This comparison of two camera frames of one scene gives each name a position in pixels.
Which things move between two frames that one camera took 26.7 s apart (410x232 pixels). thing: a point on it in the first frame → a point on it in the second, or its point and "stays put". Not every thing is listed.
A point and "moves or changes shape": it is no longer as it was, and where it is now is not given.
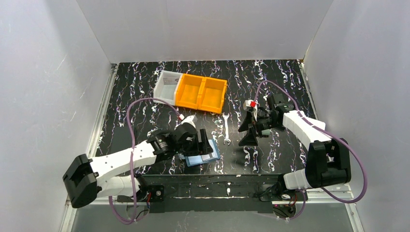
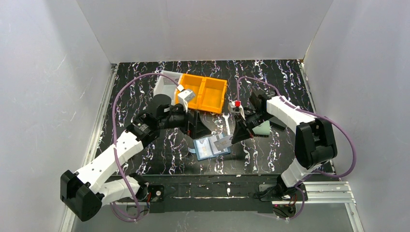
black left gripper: x=198 y=144 → x=191 y=122
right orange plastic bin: x=212 y=94 stays put
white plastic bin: x=166 y=86 stays put
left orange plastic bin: x=187 y=91 stays put
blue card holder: x=192 y=160 moves or changes shape
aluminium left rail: x=92 y=146 stays put
